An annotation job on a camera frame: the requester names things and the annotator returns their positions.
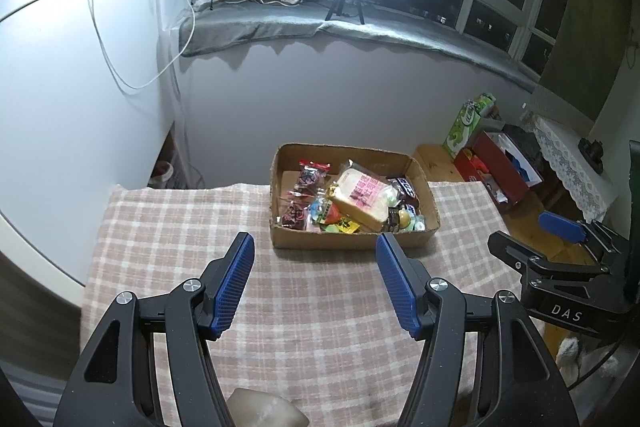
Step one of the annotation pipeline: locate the pale grey object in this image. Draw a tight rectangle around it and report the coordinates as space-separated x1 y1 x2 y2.
226 387 310 427

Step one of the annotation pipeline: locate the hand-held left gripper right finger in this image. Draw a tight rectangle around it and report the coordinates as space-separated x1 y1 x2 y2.
375 233 583 427

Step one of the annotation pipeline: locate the orange jelly cup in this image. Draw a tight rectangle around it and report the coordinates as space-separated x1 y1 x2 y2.
309 199 341 225

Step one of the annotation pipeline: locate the white cable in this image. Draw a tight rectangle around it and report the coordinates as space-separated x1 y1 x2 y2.
85 0 198 95

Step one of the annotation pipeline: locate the red box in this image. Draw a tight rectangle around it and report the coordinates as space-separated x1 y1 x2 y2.
454 131 545 208

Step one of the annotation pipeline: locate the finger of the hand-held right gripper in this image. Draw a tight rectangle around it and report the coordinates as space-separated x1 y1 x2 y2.
487 231 606 283
539 211 630 265

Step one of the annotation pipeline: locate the cardboard box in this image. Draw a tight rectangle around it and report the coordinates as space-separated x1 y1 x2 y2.
269 143 441 250

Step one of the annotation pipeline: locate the white lace cloth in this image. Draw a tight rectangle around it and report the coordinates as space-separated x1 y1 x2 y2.
530 114 621 223

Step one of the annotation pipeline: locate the pink checked tablecloth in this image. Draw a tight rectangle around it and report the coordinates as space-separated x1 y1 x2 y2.
80 181 566 427

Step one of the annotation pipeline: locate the dark olive curtain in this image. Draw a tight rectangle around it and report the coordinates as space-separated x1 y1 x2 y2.
537 0 640 138

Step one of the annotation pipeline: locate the red-edged date packet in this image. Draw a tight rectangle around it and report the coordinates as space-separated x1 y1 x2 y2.
280 199 308 230
297 160 332 192

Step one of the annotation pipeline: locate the green carton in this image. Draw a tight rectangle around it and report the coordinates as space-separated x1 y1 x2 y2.
442 93 496 158

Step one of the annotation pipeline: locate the red and white bucket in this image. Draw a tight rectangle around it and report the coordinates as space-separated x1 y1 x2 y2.
150 159 176 188

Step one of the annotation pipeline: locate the grey blanket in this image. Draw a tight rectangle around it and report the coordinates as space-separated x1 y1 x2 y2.
177 0 543 90

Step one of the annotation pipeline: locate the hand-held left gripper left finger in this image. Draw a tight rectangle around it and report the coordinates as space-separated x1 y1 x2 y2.
52 232 256 427

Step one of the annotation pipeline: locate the dark figurine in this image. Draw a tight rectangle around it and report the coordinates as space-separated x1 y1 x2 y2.
577 138 606 168

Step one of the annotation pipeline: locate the yellow and green candy toy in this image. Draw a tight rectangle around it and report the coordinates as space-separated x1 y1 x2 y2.
396 208 427 233

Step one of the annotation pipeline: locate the sliced bread packet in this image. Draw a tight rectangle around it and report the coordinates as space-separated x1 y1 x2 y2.
330 166 396 232

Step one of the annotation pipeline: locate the white fluffy object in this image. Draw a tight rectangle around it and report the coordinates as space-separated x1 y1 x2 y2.
556 337 583 373

